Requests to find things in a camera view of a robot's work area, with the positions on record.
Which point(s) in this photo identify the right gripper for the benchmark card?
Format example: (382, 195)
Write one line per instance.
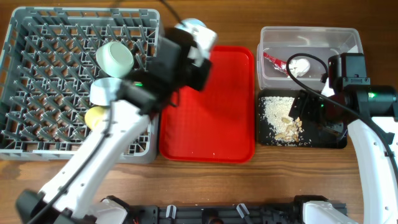
(303, 104)

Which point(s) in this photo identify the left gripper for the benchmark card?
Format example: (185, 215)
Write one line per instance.
(203, 72)

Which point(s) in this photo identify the white napkin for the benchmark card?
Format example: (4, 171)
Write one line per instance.
(299, 67)

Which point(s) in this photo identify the rice and peanut shell scraps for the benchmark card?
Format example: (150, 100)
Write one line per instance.
(286, 121)

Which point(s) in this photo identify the light blue round plate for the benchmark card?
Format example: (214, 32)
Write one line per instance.
(193, 22)

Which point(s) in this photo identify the red snack wrapper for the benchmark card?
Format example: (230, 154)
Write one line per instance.
(278, 64)

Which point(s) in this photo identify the pale green bowl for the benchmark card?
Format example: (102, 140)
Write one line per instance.
(115, 59)

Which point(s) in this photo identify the light blue small bowl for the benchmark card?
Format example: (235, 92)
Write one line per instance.
(103, 91)

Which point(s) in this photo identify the yellow plastic cup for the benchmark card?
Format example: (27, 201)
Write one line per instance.
(94, 116)

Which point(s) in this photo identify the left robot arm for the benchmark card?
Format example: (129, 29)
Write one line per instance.
(142, 95)

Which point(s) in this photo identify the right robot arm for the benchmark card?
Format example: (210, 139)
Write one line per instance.
(369, 113)

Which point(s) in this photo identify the grey plastic dishwasher rack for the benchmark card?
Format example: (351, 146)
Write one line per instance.
(48, 64)

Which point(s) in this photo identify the red plastic serving tray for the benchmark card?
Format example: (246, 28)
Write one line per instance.
(216, 124)

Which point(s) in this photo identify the black plastic tray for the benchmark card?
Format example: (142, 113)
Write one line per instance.
(309, 138)

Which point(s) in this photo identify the clear plastic bin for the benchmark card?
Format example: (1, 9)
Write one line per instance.
(282, 42)

